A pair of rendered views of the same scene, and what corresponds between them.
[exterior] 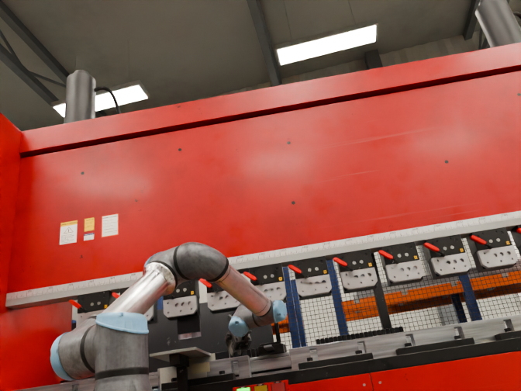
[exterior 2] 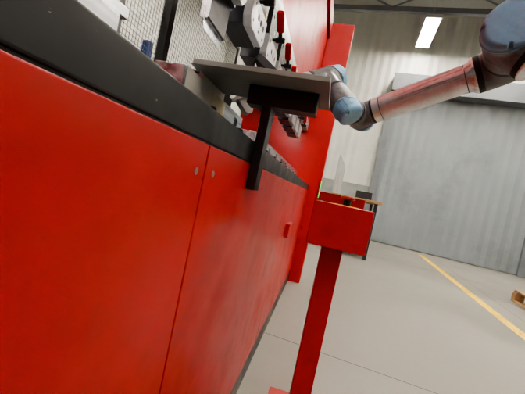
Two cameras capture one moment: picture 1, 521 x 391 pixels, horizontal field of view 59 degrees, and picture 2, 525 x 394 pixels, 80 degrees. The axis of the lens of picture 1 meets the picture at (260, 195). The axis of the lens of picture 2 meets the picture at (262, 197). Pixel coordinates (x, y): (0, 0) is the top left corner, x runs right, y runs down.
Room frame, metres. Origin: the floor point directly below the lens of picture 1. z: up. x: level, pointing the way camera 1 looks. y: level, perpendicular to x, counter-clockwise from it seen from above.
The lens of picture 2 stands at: (1.78, 1.06, 0.79)
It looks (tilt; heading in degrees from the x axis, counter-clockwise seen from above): 2 degrees down; 278
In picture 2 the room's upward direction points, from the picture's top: 12 degrees clockwise
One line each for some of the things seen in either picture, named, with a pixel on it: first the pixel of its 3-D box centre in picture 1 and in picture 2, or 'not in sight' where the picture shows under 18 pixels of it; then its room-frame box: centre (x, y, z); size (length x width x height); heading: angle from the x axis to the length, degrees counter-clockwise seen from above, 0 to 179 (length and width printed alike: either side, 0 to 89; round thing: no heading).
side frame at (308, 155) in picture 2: not in sight; (281, 149); (2.12, -1.88, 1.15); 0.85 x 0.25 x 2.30; 177
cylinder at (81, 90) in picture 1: (94, 106); not in sight; (2.22, 0.92, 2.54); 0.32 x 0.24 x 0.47; 87
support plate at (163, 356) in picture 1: (181, 354); (267, 86); (1.91, 0.40, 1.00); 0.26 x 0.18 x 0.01; 177
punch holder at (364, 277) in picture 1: (356, 271); not in sight; (2.02, -0.38, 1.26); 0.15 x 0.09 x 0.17; 87
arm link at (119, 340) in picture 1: (120, 340); not in sight; (1.08, 0.37, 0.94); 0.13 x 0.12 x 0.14; 60
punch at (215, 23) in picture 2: (188, 326); (215, 16); (2.06, 0.40, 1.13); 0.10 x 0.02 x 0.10; 87
